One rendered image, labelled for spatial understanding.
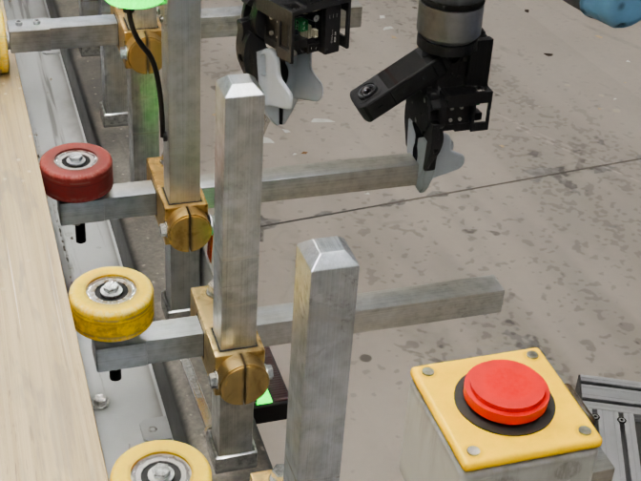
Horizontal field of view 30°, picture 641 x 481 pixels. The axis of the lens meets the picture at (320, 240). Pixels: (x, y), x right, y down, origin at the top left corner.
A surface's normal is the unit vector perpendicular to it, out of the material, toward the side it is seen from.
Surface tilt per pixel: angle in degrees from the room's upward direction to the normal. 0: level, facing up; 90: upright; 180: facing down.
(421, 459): 90
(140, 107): 90
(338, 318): 90
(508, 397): 0
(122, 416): 0
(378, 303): 0
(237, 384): 90
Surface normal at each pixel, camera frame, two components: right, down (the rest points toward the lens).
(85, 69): 0.06, -0.83
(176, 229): 0.29, 0.55
